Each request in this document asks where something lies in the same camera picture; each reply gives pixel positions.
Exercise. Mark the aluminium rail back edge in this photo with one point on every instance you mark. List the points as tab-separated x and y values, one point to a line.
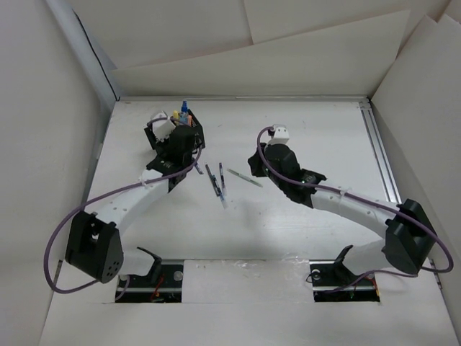
315	97

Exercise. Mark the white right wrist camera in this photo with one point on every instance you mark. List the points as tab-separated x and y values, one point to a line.
278	135

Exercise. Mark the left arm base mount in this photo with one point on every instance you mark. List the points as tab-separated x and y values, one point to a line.
147	278

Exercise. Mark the aluminium rail right side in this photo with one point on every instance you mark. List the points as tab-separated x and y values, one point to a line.
388	181

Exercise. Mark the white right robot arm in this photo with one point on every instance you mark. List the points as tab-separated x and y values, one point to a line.
403	228

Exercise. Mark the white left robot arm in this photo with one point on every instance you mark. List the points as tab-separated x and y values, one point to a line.
95	239

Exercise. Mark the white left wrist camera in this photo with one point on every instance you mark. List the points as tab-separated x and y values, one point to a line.
161	125

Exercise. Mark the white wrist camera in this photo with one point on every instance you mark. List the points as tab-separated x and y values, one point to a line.
278	135
161	125

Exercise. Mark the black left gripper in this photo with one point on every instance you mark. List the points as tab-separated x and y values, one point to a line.
166	140

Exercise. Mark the green thin pen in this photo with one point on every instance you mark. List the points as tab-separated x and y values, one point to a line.
244	177

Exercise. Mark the blue clear gel pen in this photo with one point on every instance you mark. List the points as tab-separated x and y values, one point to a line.
222	196

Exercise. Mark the black slotted organizer box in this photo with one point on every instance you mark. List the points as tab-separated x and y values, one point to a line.
183	138

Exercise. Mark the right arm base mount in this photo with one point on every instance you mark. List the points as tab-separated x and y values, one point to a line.
328	278

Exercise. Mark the dark blue clip pen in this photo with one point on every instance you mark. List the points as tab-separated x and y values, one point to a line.
210	175

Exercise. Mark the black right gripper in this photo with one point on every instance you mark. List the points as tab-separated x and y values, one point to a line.
256	162

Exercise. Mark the clear blue spray bottle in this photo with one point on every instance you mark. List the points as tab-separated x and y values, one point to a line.
184	108

